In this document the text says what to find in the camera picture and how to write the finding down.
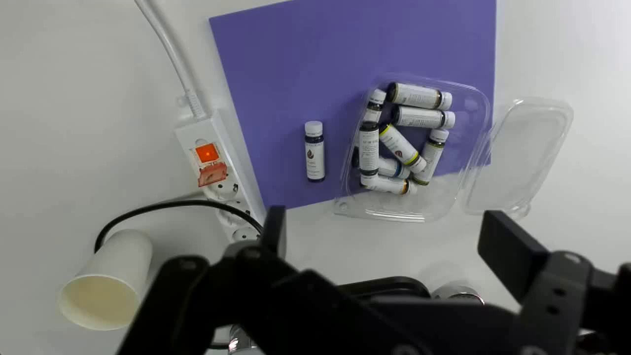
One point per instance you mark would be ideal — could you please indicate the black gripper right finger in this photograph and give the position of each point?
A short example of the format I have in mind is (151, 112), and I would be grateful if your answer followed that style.
(573, 302)

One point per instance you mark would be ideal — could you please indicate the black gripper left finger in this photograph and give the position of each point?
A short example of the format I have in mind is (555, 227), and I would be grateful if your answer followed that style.
(218, 302)

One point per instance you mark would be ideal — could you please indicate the white bottle yellow bands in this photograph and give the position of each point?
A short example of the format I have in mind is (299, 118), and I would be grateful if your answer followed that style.
(401, 144)

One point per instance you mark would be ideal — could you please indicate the white bottle dark purple cap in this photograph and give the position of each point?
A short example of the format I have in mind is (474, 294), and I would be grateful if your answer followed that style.
(315, 154)

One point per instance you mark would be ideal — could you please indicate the white bottle lime band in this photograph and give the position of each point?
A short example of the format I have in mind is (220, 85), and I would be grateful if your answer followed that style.
(433, 154)

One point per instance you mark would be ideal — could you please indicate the white bottle orange band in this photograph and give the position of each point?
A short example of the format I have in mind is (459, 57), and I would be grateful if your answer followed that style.
(386, 183)

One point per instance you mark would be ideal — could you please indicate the white bottle blue band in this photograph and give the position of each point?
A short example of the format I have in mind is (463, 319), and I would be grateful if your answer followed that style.
(390, 165)

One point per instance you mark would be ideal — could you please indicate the white bottle black band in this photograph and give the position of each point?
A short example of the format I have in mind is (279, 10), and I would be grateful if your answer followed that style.
(421, 116)

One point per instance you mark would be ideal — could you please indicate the white bottle brown band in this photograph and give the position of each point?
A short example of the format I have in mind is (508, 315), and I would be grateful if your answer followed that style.
(376, 102)

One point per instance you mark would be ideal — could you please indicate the white bottle gold band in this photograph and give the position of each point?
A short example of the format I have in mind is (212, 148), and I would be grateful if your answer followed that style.
(417, 94)

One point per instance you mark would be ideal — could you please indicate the white paper cup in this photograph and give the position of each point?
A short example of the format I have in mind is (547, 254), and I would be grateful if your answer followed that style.
(112, 282)

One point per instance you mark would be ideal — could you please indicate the clear plastic hinged container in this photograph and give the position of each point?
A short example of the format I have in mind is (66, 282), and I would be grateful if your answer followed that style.
(520, 158)

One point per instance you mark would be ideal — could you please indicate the purple rectangular mat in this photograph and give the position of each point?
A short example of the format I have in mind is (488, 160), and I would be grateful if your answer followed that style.
(297, 71)

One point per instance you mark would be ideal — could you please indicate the white power strip orange switch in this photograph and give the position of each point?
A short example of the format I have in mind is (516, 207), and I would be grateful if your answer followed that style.
(214, 164)

